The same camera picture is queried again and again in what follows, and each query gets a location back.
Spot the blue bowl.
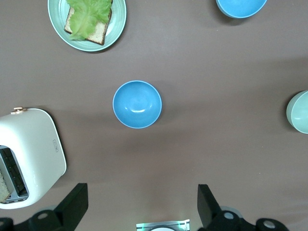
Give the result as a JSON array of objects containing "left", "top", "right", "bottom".
[
  {"left": 215, "top": 0, "right": 268, "bottom": 19},
  {"left": 112, "top": 80, "right": 163, "bottom": 129}
]

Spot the cream white toaster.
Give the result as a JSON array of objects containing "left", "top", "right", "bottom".
[{"left": 0, "top": 107, "right": 67, "bottom": 210}]

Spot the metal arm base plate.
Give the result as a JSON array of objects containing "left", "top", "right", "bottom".
[{"left": 136, "top": 218, "right": 191, "bottom": 231}]

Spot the pale green plate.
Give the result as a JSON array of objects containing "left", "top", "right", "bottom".
[{"left": 47, "top": 0, "right": 127, "bottom": 52}]

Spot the green lettuce leaf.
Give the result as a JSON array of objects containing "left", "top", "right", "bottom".
[{"left": 65, "top": 0, "right": 113, "bottom": 41}]

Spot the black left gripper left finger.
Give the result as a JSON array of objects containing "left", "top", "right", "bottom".
[{"left": 28, "top": 183, "right": 89, "bottom": 231}]

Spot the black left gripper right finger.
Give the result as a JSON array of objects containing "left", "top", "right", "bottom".
[{"left": 197, "top": 184, "right": 256, "bottom": 231}]

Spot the brown table cover cloth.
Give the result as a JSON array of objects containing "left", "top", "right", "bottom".
[{"left": 0, "top": 0, "right": 308, "bottom": 231}]

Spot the toast slice in toaster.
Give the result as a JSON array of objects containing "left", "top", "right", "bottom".
[{"left": 0, "top": 170, "right": 12, "bottom": 203}]

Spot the pale green bowl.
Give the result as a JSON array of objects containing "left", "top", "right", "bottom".
[{"left": 285, "top": 90, "right": 308, "bottom": 134}]

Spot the bread slice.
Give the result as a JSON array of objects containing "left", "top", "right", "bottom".
[{"left": 64, "top": 0, "right": 114, "bottom": 46}]

